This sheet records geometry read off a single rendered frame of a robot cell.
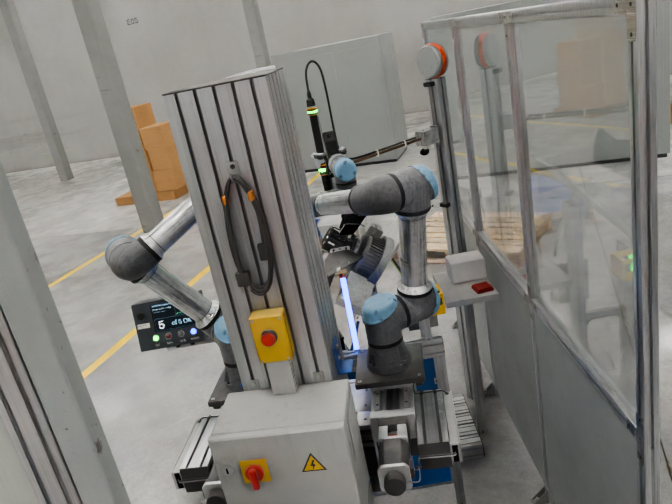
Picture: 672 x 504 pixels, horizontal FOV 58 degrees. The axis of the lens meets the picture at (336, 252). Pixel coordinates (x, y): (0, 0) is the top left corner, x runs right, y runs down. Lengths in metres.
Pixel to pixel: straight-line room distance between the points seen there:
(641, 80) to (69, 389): 1.19
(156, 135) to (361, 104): 3.43
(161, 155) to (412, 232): 9.03
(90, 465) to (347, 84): 9.08
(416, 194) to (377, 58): 7.93
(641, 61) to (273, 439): 1.15
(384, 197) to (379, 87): 8.00
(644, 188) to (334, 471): 0.96
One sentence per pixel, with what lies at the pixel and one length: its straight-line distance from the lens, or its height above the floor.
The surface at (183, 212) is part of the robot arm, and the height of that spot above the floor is 1.67.
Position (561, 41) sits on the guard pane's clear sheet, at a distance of 1.82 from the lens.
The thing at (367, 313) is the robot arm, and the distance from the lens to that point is 1.92.
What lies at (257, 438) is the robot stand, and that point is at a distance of 1.53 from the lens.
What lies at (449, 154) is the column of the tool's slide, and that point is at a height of 1.43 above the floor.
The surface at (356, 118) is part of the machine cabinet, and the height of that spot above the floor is 0.78.
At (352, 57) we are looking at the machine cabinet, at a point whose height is 1.70.
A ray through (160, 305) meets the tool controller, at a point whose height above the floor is 1.24.
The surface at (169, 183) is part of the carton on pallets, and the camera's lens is 10.72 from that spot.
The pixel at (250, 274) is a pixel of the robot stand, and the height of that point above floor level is 1.56.
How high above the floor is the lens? 2.08
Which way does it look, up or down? 19 degrees down
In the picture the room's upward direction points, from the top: 11 degrees counter-clockwise
